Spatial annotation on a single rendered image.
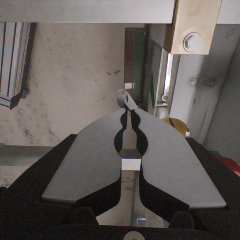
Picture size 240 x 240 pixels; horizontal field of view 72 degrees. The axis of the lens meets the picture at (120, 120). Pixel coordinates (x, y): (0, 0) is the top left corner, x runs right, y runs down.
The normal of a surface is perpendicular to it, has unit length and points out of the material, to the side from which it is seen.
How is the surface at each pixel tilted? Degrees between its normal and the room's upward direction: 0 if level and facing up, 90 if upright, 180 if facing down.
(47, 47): 0
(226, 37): 0
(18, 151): 90
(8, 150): 90
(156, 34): 0
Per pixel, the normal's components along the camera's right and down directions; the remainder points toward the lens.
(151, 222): 0.00, -0.86
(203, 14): -0.04, 0.51
